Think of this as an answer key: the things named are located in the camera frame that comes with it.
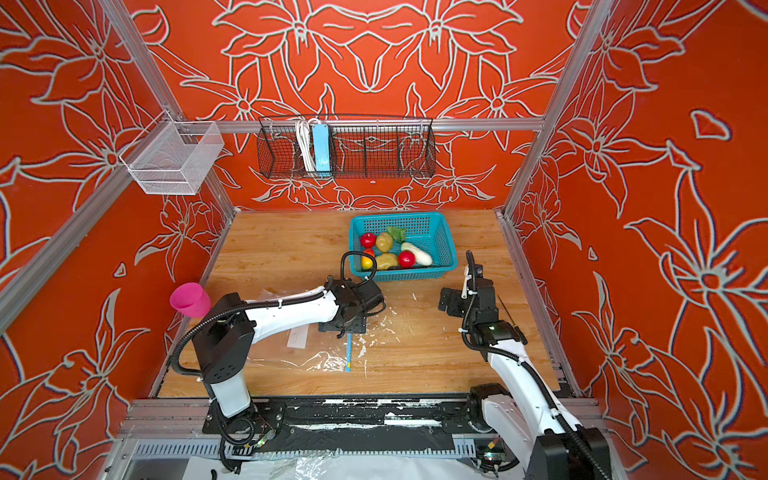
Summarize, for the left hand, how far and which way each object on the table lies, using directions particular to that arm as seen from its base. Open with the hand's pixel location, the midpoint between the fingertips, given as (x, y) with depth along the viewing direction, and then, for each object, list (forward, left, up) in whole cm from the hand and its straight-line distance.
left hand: (350, 324), depth 85 cm
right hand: (+9, -30, +7) cm, 32 cm away
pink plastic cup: (+1, +44, +9) cm, 45 cm away
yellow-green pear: (+30, -8, +2) cm, 31 cm away
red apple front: (+23, -16, +2) cm, 28 cm away
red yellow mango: (+23, -3, -1) cm, 23 cm away
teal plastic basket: (+38, -25, -1) cm, 46 cm away
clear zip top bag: (-7, +12, -3) cm, 14 cm away
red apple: (+31, -3, +1) cm, 32 cm away
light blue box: (+42, +11, +31) cm, 53 cm away
